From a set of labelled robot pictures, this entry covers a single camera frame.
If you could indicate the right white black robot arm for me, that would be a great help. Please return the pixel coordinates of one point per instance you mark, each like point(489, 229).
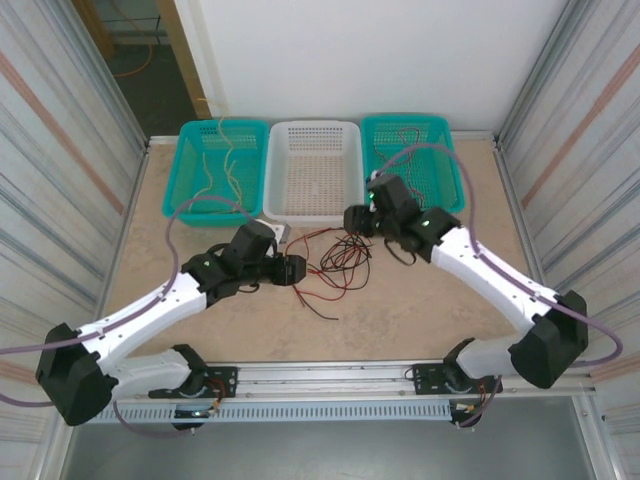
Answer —
point(490, 275)

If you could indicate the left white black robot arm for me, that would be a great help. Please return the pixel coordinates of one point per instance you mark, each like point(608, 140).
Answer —
point(140, 320)

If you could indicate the teal plastic basket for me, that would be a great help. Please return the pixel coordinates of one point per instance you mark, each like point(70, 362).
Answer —
point(436, 175)
point(250, 165)

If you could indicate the white plastic basket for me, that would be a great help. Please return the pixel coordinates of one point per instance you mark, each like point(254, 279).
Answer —
point(315, 165)

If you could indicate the wooden furniture piece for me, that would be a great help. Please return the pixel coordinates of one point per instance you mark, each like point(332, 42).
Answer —
point(97, 25)

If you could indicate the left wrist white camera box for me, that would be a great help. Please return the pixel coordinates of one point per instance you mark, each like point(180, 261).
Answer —
point(280, 234)

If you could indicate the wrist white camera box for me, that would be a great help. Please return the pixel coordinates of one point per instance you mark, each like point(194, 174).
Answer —
point(280, 234)
point(374, 176)

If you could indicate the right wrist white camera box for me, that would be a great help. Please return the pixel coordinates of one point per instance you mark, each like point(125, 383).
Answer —
point(374, 176)

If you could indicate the aluminium mounting rail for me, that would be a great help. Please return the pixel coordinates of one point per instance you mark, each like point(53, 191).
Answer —
point(325, 375)

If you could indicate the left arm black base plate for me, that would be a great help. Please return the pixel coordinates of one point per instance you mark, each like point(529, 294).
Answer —
point(225, 382)

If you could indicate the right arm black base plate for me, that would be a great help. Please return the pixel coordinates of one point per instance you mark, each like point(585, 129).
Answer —
point(427, 377)

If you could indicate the wooden door frame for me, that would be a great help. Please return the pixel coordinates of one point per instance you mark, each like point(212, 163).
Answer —
point(187, 55)

